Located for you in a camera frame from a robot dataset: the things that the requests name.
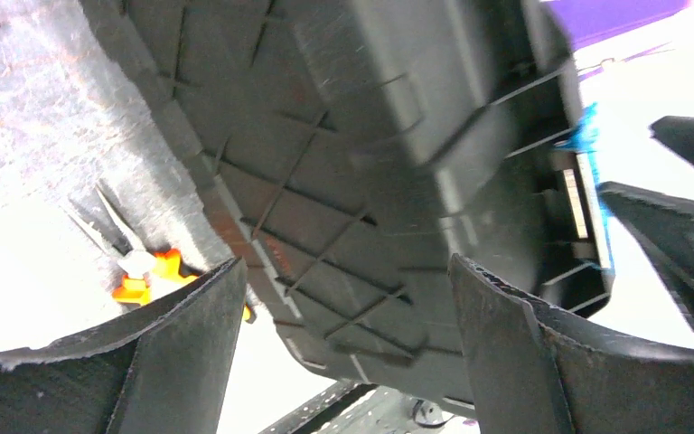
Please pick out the orange cutting pliers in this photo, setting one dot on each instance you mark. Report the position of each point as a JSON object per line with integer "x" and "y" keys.
{"x": 145, "y": 274}

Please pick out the purple plastic scraper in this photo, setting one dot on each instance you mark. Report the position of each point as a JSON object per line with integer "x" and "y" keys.
{"x": 603, "y": 33}

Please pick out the black plastic toolbox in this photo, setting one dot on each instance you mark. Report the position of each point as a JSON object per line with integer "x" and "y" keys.
{"x": 348, "y": 149}

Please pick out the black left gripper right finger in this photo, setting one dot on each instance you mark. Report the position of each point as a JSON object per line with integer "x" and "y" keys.
{"x": 537, "y": 368}

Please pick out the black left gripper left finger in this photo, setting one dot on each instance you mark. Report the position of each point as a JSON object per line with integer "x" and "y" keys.
{"x": 162, "y": 368}

